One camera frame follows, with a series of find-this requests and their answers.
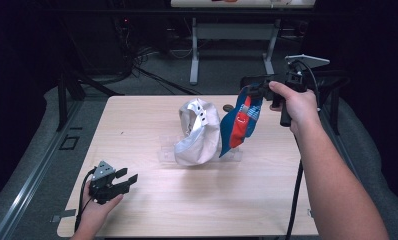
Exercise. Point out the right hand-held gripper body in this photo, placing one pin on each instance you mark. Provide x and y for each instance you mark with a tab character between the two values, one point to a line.
295	80

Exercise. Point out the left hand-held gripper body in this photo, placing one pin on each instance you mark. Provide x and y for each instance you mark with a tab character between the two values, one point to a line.
103	181

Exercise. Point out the blue red snack packet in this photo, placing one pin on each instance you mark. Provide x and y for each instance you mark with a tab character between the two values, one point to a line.
242	123

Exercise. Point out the white cap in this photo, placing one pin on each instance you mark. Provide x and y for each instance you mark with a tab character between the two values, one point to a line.
198	143

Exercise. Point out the person's right hand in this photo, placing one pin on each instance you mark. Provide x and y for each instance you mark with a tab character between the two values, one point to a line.
298	106

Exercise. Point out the person's left hand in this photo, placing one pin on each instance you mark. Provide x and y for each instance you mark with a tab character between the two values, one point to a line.
97	213

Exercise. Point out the small dark round object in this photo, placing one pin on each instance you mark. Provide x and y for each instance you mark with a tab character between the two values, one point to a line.
227	107

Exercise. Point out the black metal stand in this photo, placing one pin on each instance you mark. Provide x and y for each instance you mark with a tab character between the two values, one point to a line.
335	100
62	100

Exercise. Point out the grey tape strip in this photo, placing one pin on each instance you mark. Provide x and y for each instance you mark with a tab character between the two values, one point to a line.
63	215

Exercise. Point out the white desk with metal legs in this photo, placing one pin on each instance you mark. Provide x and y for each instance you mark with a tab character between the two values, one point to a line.
233	31

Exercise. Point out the black rectangular floor frame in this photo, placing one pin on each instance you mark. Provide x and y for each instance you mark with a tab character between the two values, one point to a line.
69	142

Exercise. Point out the aluminium floor rail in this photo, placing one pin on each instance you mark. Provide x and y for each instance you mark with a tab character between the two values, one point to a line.
23	196

